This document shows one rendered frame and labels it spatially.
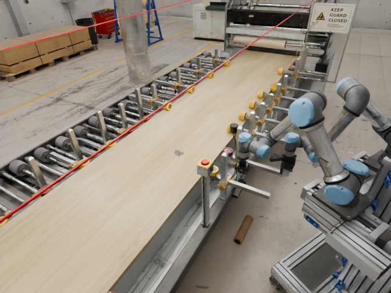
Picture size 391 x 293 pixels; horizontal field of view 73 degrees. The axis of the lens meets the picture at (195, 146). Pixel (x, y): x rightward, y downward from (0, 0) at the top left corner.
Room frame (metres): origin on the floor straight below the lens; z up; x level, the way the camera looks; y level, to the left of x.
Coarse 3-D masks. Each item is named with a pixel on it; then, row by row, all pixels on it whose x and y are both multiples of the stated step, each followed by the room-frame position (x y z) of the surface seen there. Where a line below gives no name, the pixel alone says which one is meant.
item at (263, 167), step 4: (228, 156) 1.60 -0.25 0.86; (232, 156) 1.59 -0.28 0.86; (248, 160) 1.54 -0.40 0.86; (248, 164) 1.51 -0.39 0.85; (252, 164) 1.50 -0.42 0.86; (256, 164) 1.49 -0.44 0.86; (260, 164) 1.49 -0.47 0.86; (260, 168) 1.47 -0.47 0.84; (264, 168) 1.45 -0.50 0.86; (268, 168) 1.44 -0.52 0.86; (272, 168) 1.44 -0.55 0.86; (272, 172) 1.42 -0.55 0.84; (276, 172) 1.40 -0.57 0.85
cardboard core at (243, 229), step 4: (248, 216) 1.64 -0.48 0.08; (244, 220) 1.60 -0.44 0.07; (248, 220) 1.60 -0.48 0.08; (252, 220) 1.62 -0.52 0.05; (244, 224) 1.55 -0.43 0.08; (248, 224) 1.56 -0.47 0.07; (240, 228) 1.51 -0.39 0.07; (244, 228) 1.51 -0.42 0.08; (248, 228) 1.53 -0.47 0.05; (240, 232) 1.47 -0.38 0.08; (244, 232) 1.48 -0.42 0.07; (236, 236) 1.44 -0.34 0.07; (240, 236) 1.43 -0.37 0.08; (244, 236) 1.45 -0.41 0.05; (236, 240) 1.43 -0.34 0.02; (240, 240) 1.39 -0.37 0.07; (240, 244) 1.39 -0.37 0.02
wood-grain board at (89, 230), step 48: (192, 96) 2.62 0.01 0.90; (240, 96) 2.58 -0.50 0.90; (144, 144) 1.75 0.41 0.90; (192, 144) 1.72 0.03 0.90; (48, 192) 1.24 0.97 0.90; (96, 192) 1.22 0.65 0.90; (144, 192) 1.21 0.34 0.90; (0, 240) 0.89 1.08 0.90; (48, 240) 0.88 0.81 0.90; (96, 240) 0.86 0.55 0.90; (144, 240) 0.85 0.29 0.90; (0, 288) 0.62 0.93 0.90; (48, 288) 0.62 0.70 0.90; (96, 288) 0.61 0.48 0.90
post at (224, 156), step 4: (224, 152) 1.33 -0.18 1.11; (224, 156) 1.30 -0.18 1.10; (224, 160) 1.30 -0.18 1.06; (224, 164) 1.30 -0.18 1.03; (224, 168) 1.30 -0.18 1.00; (224, 172) 1.30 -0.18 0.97; (224, 176) 1.30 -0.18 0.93; (224, 180) 1.30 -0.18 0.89; (220, 192) 1.31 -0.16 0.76; (224, 192) 1.29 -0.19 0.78; (220, 196) 1.31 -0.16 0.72; (224, 196) 1.29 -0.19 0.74
